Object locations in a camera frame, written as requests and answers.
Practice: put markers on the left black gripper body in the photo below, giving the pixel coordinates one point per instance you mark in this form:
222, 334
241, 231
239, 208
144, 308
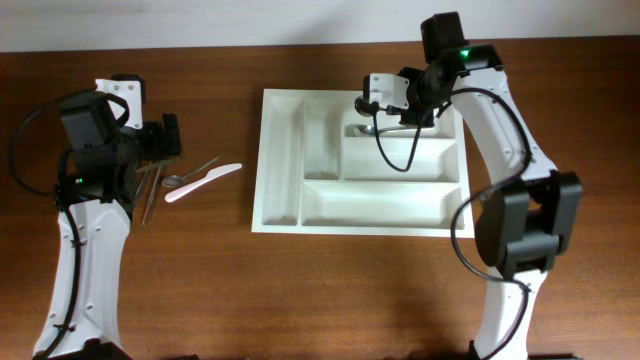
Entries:
153, 142

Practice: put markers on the large steel spoon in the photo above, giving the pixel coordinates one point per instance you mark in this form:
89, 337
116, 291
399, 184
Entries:
370, 130

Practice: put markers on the white plastic cutlery tray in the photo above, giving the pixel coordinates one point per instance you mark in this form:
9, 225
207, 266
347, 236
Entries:
315, 177

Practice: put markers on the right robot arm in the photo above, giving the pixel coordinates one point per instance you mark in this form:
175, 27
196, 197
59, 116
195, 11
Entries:
529, 207

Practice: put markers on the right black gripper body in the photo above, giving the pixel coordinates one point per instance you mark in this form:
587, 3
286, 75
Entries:
420, 95

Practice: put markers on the pink plastic knife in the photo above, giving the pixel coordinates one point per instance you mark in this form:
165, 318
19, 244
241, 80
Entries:
211, 175

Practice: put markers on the small steel teaspoon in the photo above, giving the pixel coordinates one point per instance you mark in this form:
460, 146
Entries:
157, 164
173, 181

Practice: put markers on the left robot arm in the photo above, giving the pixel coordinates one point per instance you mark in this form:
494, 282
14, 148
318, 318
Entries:
95, 195

